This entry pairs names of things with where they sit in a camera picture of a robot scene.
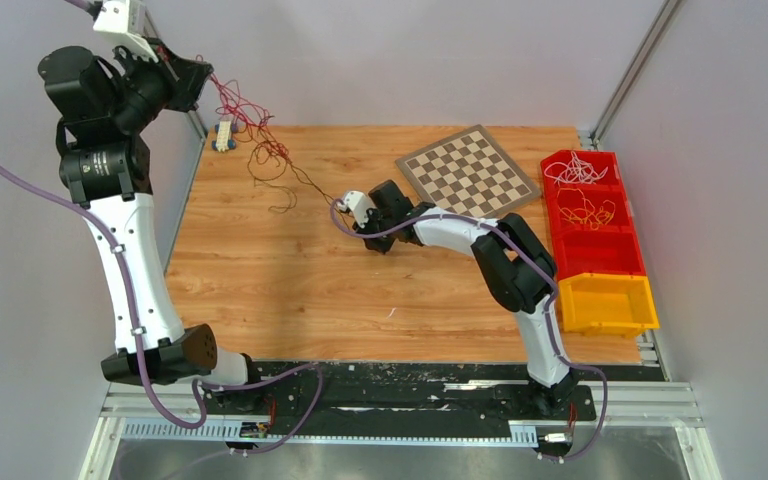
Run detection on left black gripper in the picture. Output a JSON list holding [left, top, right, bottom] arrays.
[[107, 37, 211, 134]]

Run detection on red cable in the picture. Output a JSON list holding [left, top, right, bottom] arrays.
[[195, 54, 293, 167]]

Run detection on brown cable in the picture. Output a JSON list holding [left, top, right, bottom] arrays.
[[246, 125, 346, 215]]

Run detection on yellow cable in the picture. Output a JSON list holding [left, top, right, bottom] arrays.
[[556, 187, 617, 232]]

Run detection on white cable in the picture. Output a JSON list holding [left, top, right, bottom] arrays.
[[554, 158, 601, 187], [559, 150, 611, 185]]

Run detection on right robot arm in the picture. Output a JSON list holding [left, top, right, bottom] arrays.
[[334, 180, 577, 418]]

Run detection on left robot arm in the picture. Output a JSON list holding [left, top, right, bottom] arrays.
[[38, 38, 266, 414]]

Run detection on white toy block car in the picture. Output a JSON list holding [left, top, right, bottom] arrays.
[[211, 120, 238, 152]]

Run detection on checkered chessboard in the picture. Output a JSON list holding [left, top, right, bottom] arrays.
[[396, 125, 542, 218]]

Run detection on red bin far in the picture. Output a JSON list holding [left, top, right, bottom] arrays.
[[540, 150, 622, 193]]

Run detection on red bin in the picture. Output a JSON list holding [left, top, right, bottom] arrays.
[[552, 227, 646, 279], [544, 187, 633, 231], [540, 150, 622, 193]]

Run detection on red bin middle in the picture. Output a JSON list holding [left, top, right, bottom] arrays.
[[544, 187, 633, 231]]

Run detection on red bin near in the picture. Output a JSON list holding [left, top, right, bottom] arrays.
[[552, 227, 646, 279]]

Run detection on yellow bin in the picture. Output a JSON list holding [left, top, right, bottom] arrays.
[[558, 273, 660, 338]]

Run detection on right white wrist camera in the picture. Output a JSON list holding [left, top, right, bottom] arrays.
[[341, 190, 375, 228]]

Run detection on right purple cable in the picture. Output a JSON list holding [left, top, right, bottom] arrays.
[[329, 198, 611, 463]]

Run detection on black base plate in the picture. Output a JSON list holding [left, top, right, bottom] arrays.
[[135, 358, 667, 439]]

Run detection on aluminium frame rail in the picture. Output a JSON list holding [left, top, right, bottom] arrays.
[[80, 365, 721, 479]]

